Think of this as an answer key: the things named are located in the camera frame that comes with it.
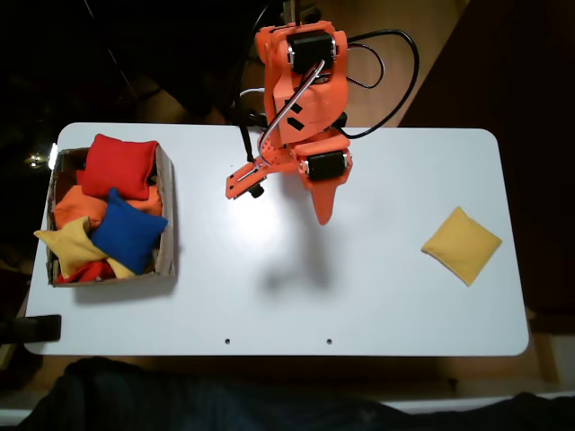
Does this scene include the yellow bean bag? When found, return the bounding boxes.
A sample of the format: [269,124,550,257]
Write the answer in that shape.
[420,206,503,287]
[33,215,136,280]

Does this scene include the cardboard box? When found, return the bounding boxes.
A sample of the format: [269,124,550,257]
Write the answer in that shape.
[46,142,177,288]

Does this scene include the blue bean bag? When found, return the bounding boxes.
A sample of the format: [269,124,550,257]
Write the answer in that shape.
[89,187,170,276]

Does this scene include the large red bean bag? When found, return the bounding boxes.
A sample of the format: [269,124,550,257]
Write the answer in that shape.
[75,133,159,202]

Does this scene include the small red bean bag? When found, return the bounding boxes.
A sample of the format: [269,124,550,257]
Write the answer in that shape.
[56,259,119,284]

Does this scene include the orange bean bag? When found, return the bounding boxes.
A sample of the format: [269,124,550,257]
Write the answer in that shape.
[53,183,164,230]

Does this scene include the office chair base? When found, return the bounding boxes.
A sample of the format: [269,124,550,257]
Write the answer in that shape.
[269,0,323,26]

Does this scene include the person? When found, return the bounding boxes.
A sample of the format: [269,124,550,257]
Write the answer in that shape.
[17,356,575,431]

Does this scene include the black table clamp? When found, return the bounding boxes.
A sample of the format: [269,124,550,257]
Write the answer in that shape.
[0,314,62,346]

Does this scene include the white servo wire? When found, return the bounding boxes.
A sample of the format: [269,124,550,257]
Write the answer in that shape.
[258,59,325,156]

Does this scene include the orange camera mount with camera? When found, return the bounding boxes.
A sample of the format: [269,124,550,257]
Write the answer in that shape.
[225,159,271,202]

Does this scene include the black cable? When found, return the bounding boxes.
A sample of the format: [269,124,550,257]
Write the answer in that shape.
[240,29,421,163]

